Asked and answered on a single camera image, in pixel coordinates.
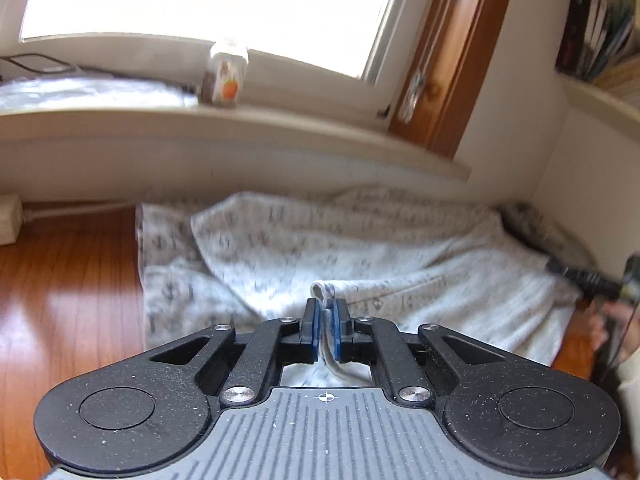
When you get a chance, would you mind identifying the glass jar with orange label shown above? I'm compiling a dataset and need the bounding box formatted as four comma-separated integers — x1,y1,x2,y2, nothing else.
201,39,250,107

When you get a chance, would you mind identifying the person's right hand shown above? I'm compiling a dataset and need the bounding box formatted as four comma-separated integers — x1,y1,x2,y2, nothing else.
590,302,640,361

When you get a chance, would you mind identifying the grey printed folded t-shirt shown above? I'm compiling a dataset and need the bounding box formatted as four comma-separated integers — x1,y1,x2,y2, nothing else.
500,201,596,266

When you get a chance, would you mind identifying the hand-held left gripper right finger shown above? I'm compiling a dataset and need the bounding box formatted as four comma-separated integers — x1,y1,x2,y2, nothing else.
332,298,501,407

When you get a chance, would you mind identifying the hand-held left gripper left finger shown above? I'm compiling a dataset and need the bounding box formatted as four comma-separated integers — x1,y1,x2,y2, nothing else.
149,298,321,407

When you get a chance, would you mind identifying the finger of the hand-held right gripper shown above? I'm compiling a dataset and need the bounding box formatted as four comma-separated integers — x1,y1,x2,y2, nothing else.
547,256,621,297

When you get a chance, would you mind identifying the black usb cable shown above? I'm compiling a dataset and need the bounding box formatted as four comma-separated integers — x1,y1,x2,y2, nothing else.
0,52,76,73

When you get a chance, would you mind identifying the row of books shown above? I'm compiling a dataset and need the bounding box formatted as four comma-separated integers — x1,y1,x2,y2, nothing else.
555,0,640,96

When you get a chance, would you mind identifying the white window sash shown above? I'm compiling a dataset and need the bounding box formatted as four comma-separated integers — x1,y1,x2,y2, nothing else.
0,0,423,111

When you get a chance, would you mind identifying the white bookshelf board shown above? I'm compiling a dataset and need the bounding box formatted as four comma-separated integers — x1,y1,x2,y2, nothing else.
557,72,640,131

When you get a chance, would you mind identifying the white checker-print pajama garment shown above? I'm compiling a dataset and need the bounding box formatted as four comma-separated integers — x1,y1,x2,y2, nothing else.
135,187,581,388

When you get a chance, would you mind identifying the white power strip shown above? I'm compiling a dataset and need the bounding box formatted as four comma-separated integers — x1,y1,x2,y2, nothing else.
0,192,23,247

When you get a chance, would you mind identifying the clear plastic bag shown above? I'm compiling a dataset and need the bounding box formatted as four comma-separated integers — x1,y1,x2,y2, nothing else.
0,76,201,113

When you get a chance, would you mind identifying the beige stone window sill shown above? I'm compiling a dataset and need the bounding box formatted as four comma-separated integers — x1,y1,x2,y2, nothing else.
0,102,473,181

